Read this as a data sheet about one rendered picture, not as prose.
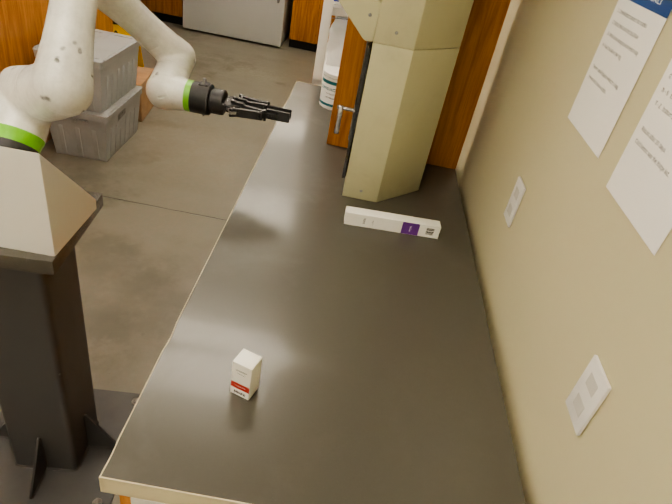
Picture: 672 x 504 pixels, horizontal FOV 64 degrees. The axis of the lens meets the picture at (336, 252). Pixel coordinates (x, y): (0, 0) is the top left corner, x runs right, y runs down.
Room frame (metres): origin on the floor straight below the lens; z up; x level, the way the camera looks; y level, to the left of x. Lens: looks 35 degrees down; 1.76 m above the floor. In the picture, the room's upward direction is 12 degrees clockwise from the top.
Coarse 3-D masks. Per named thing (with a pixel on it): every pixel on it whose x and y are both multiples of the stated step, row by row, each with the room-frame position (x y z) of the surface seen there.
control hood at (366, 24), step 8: (344, 0) 1.50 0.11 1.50; (352, 0) 1.50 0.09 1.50; (360, 0) 1.50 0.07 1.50; (368, 0) 1.50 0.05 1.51; (376, 0) 1.51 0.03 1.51; (344, 8) 1.50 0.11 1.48; (352, 8) 1.50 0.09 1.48; (360, 8) 1.50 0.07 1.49; (368, 8) 1.50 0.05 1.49; (376, 8) 1.50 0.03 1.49; (352, 16) 1.50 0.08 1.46; (360, 16) 1.50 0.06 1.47; (368, 16) 1.50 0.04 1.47; (376, 16) 1.50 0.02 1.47; (360, 24) 1.50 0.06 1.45; (368, 24) 1.50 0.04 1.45; (376, 24) 1.50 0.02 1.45; (360, 32) 1.50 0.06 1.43; (368, 32) 1.50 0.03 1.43; (368, 40) 1.50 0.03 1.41
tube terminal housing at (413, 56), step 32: (384, 0) 1.50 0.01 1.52; (416, 0) 1.50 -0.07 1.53; (448, 0) 1.57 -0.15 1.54; (384, 32) 1.50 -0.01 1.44; (416, 32) 1.50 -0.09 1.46; (448, 32) 1.59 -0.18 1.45; (384, 64) 1.50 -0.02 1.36; (416, 64) 1.52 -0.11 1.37; (448, 64) 1.62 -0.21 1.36; (384, 96) 1.50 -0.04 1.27; (416, 96) 1.55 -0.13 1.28; (384, 128) 1.50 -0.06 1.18; (416, 128) 1.58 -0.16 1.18; (352, 160) 1.50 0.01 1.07; (384, 160) 1.50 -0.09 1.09; (416, 160) 1.61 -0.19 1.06; (352, 192) 1.50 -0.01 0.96; (384, 192) 1.52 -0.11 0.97
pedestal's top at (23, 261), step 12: (96, 192) 1.23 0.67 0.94; (96, 204) 1.19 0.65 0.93; (84, 228) 1.10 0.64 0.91; (72, 240) 1.03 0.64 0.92; (0, 252) 0.91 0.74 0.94; (12, 252) 0.92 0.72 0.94; (24, 252) 0.93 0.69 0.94; (60, 252) 0.96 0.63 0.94; (0, 264) 0.91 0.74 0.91; (12, 264) 0.91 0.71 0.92; (24, 264) 0.91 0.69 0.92; (36, 264) 0.92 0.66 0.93; (48, 264) 0.92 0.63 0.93; (60, 264) 0.95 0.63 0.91
